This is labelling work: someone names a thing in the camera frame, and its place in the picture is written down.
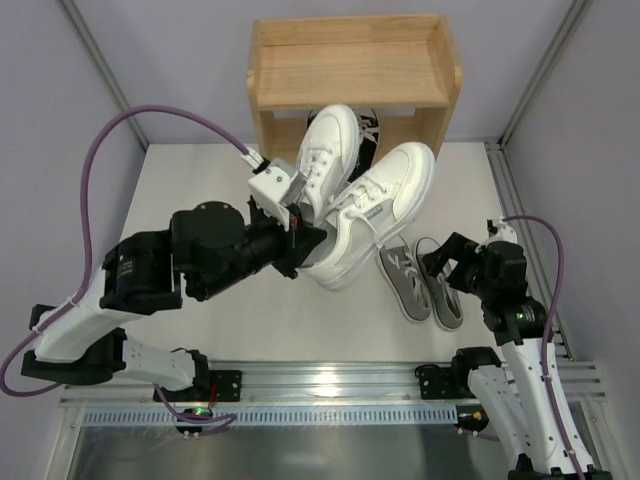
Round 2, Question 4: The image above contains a white sneaker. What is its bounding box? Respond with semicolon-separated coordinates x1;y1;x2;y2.
304;142;436;291
296;104;359;226

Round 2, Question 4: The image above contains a black canvas sneaker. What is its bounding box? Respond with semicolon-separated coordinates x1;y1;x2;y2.
306;109;319;129
349;109;380;182

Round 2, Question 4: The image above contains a wooden two-tier shoe shelf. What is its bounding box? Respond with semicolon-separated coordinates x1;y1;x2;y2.
247;13;463;162

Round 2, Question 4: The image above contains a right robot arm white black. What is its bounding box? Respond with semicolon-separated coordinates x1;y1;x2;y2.
417;222;612;479

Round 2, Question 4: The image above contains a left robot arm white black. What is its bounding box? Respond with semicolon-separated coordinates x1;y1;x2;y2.
21;201;327;396

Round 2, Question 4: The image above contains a right grey canvas sneaker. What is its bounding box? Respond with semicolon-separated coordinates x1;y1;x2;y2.
414;237;463;331

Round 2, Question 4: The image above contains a grey canvas sneaker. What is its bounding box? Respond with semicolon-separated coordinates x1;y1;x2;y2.
376;236;432;324
414;237;463;331

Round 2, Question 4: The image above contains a left grey canvas sneaker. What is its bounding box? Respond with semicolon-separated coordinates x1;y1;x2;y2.
376;236;432;324

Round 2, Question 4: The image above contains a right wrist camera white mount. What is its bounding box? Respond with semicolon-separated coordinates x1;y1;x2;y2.
484;217;518;245

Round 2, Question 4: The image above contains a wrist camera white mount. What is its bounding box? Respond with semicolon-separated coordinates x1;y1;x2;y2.
484;217;518;245
241;149;307;224

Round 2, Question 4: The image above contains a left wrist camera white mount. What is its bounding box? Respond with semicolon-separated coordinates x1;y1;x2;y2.
241;149;307;224

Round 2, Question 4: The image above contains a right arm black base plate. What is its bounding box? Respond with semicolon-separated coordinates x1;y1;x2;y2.
414;364;465;400

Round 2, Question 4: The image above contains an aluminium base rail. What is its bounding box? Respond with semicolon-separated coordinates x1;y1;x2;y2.
59;360;606;404

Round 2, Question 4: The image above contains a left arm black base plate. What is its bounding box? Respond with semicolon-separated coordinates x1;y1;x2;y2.
188;369;243;404

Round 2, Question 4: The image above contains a perforated cable duct strip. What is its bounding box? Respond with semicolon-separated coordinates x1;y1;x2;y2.
81;403;458;427

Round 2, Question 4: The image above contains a right aluminium frame post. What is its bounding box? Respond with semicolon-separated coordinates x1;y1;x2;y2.
498;0;593;149

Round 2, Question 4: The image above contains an aluminium frame post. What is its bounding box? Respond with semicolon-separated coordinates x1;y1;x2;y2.
498;0;593;149
58;0;149;149

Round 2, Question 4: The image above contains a left aluminium frame post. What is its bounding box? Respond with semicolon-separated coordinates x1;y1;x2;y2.
58;0;149;149

